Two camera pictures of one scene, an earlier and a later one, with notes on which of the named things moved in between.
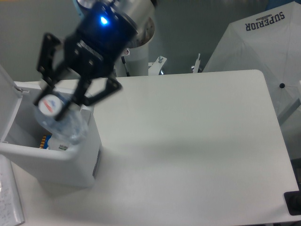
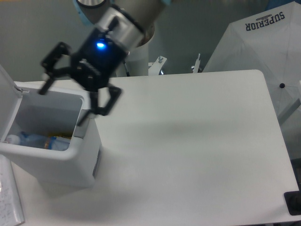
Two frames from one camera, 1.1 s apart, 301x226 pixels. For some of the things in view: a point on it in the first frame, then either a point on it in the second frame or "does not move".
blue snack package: (44, 142) -> (49, 142)
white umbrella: (268, 41) does not move
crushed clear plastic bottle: (71, 127) -> (36, 140)
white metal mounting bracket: (154, 67) does not move
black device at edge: (293, 200) does not move
